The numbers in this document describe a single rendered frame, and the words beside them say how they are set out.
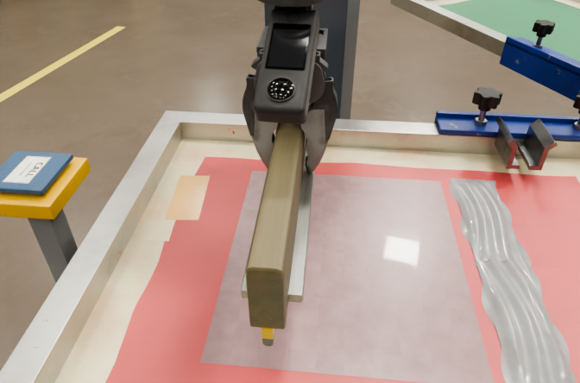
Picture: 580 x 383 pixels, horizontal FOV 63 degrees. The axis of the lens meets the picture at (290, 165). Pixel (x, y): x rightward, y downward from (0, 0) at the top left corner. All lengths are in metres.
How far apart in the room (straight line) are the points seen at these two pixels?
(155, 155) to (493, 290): 0.51
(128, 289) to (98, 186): 1.85
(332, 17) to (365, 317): 0.65
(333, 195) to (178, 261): 0.25
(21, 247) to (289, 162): 1.88
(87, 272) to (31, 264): 1.56
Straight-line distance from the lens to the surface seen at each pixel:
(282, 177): 0.44
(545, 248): 0.72
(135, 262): 0.65
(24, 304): 2.03
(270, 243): 0.38
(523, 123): 0.89
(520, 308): 0.62
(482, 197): 0.76
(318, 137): 0.51
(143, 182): 0.72
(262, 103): 0.41
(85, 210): 2.34
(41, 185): 0.80
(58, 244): 0.91
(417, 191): 0.75
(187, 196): 0.73
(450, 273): 0.64
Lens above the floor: 1.41
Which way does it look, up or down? 36 degrees down
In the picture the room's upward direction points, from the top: straight up
